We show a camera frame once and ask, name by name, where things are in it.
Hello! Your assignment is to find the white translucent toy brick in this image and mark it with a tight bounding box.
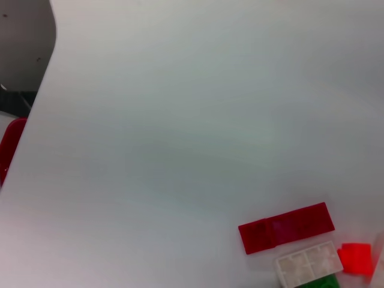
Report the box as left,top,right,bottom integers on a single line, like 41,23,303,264
367,230,384,288
275,239,344,288

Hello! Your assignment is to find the dark red toy brick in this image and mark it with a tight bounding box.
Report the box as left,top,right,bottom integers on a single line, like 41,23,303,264
238,201,336,256

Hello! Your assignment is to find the dark red plastic object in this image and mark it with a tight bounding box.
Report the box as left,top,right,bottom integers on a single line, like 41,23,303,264
0,117,28,188

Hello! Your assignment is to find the green toy brick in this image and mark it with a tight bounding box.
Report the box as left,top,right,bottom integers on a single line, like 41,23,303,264
295,273,341,288

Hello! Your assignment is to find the small orange toy brick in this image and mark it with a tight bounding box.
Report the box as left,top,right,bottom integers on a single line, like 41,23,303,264
336,242,373,275

